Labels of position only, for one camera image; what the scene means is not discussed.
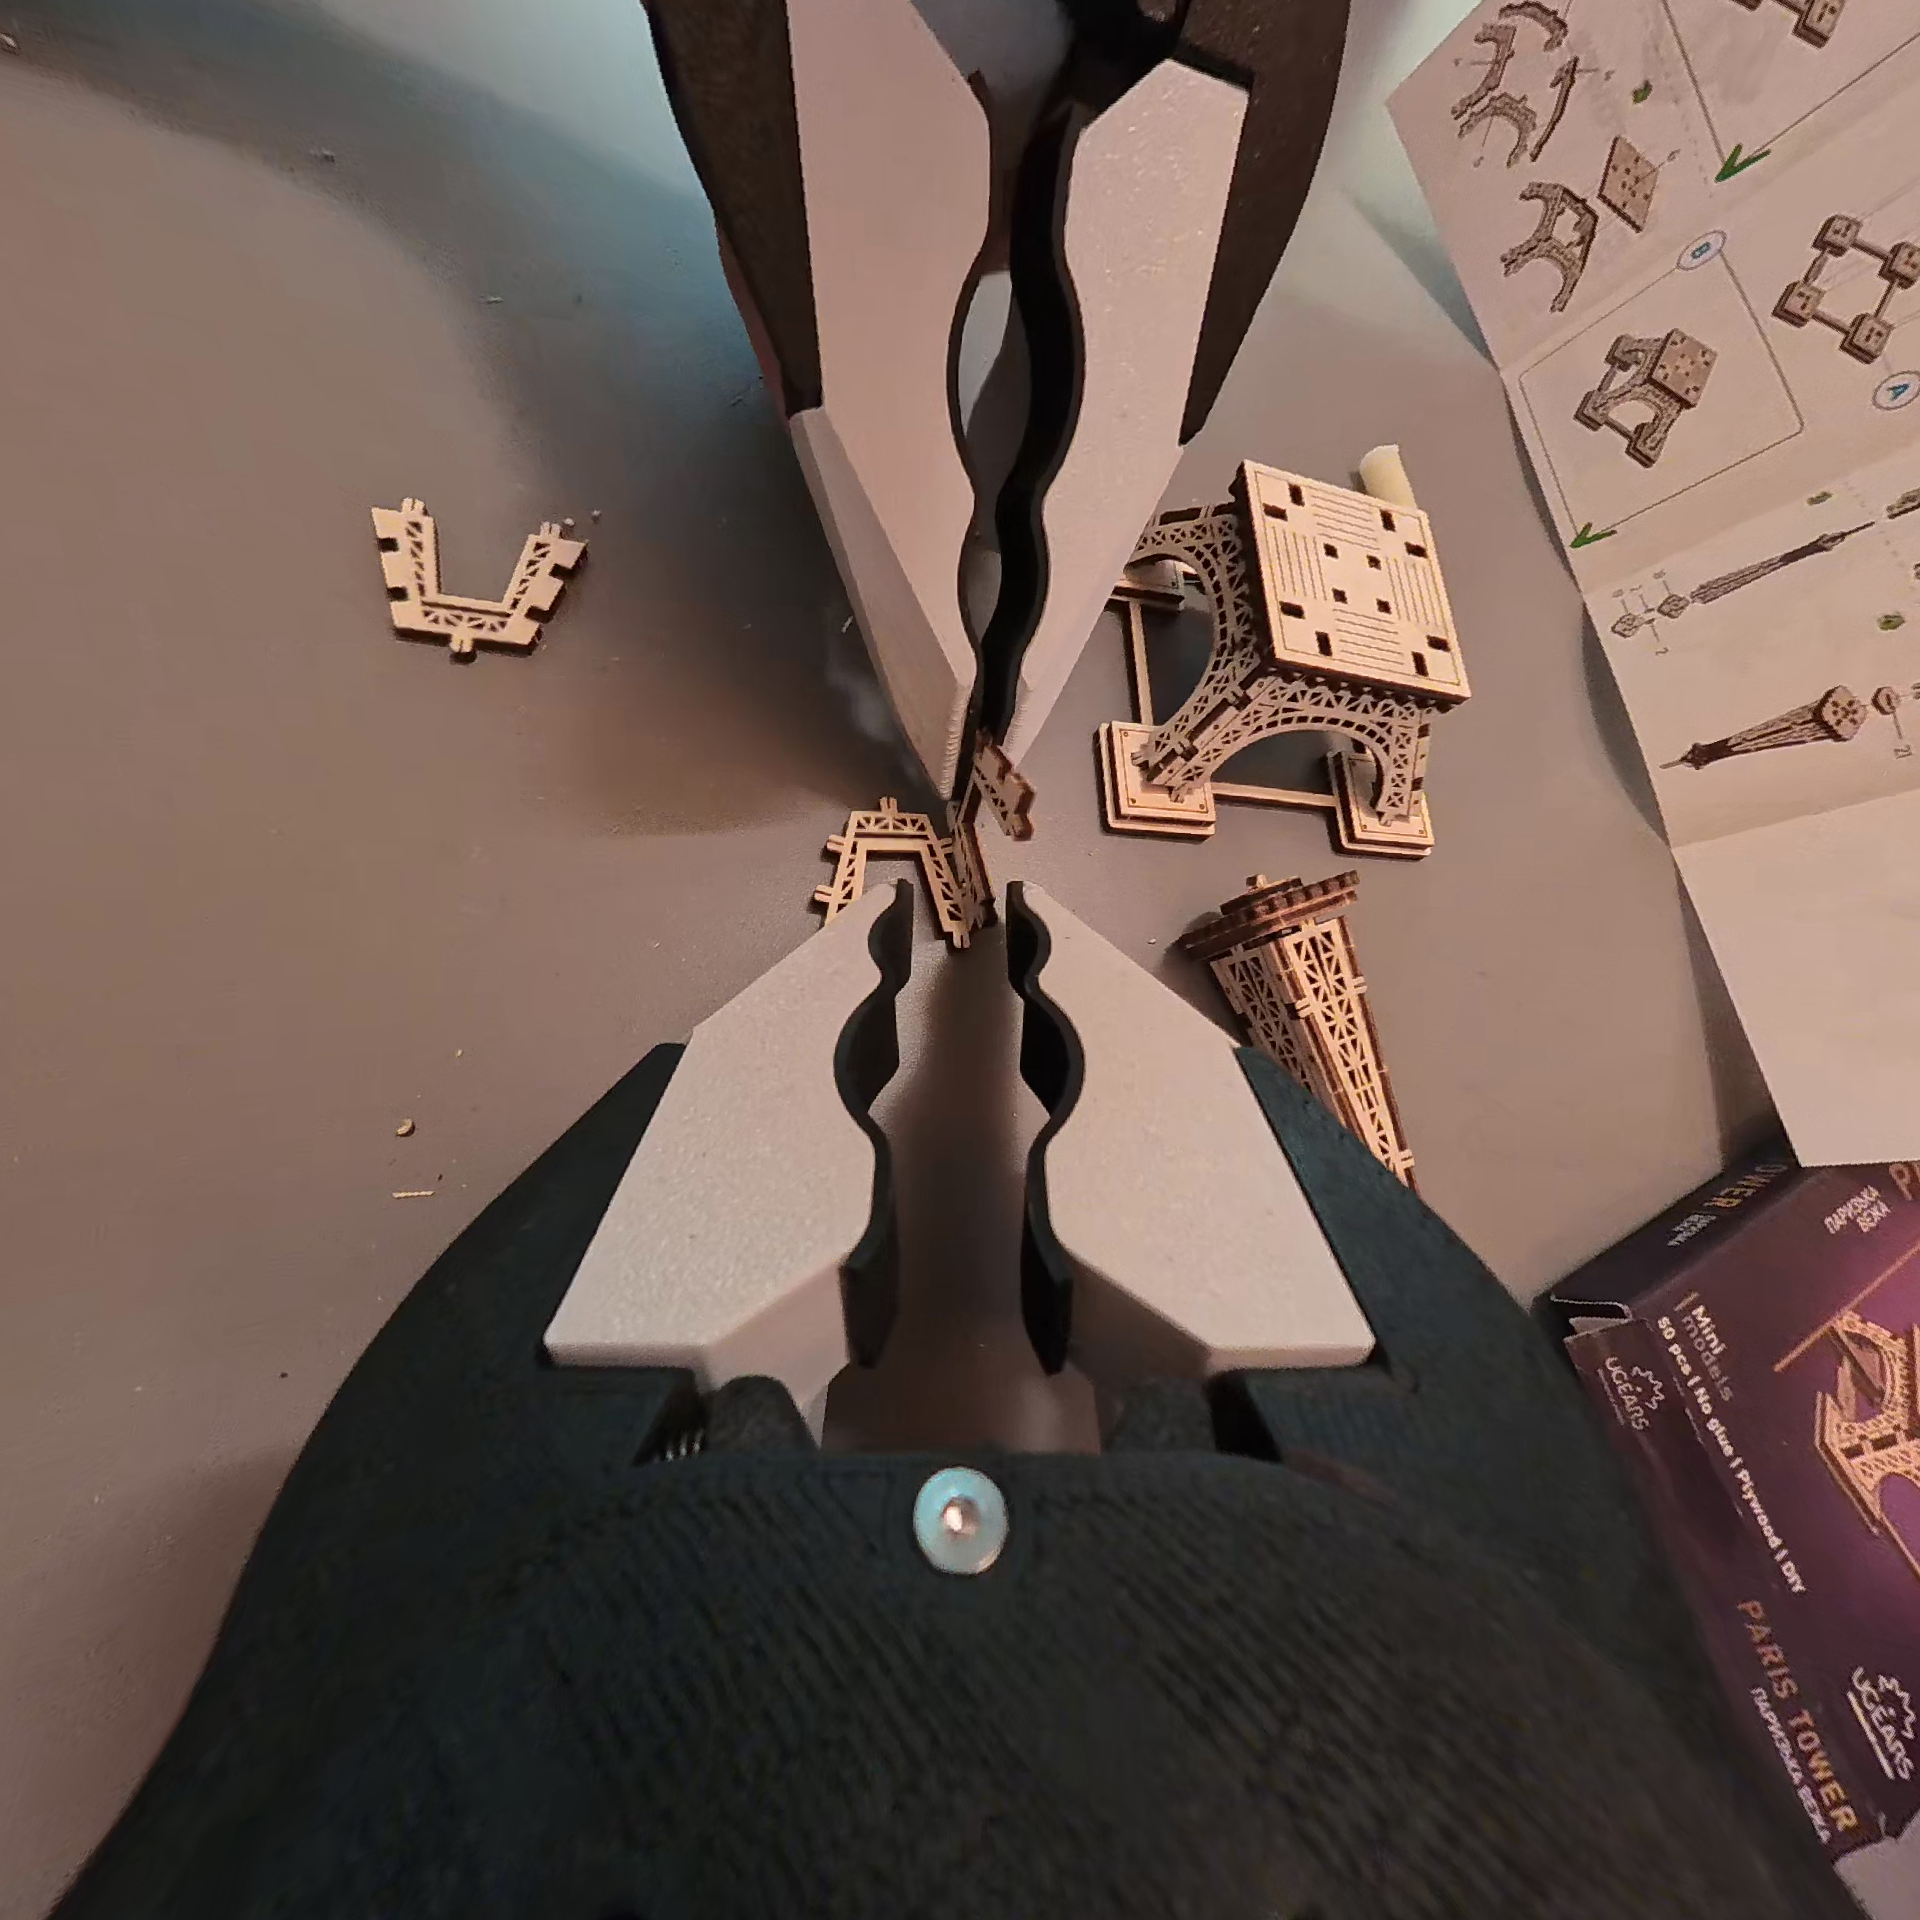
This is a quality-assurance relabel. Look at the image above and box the folded instruction leaflet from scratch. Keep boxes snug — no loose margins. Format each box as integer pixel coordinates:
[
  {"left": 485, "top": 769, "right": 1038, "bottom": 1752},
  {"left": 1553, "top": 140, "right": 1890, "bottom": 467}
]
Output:
[{"left": 1383, "top": 0, "right": 1920, "bottom": 1171}]

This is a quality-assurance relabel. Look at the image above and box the purple puzzle box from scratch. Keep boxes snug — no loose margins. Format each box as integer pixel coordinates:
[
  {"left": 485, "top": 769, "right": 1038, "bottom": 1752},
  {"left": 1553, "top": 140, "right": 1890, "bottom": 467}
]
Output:
[{"left": 1534, "top": 1150, "right": 1920, "bottom": 1878}]

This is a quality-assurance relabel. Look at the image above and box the small wooden arch piece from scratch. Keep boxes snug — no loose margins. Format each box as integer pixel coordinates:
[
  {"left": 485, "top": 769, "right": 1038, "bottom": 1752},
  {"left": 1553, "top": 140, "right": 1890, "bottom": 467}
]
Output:
[
  {"left": 968, "top": 728, "right": 1038, "bottom": 844},
  {"left": 365, "top": 500, "right": 592, "bottom": 664},
  {"left": 807, "top": 799, "right": 997, "bottom": 953}
]

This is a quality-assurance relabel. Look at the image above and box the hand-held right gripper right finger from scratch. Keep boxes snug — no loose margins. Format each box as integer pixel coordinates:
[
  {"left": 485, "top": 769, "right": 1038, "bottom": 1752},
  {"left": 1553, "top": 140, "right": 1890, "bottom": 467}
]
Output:
[{"left": 1005, "top": 880, "right": 1383, "bottom": 1379}]

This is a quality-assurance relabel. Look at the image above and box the wooden tower base model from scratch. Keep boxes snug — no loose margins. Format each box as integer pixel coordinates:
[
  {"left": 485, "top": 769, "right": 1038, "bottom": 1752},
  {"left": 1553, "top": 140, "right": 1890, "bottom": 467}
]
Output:
[{"left": 1097, "top": 452, "right": 1473, "bottom": 860}]

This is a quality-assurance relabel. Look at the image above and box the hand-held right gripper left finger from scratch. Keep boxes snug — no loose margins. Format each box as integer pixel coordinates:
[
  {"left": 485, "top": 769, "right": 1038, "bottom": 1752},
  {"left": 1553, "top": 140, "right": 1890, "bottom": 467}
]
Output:
[{"left": 543, "top": 880, "right": 915, "bottom": 1370}]

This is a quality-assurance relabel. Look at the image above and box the wooden tower spire model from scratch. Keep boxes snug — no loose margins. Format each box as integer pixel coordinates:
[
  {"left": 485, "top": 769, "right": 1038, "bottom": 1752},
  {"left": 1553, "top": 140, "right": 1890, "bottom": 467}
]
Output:
[{"left": 1175, "top": 869, "right": 1420, "bottom": 1190}]

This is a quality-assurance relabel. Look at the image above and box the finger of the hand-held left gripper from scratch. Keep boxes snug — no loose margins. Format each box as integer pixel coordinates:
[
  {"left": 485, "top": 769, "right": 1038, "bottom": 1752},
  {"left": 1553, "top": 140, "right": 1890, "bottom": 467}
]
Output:
[
  {"left": 784, "top": 0, "right": 1038, "bottom": 806},
  {"left": 983, "top": 65, "right": 1251, "bottom": 749}
]

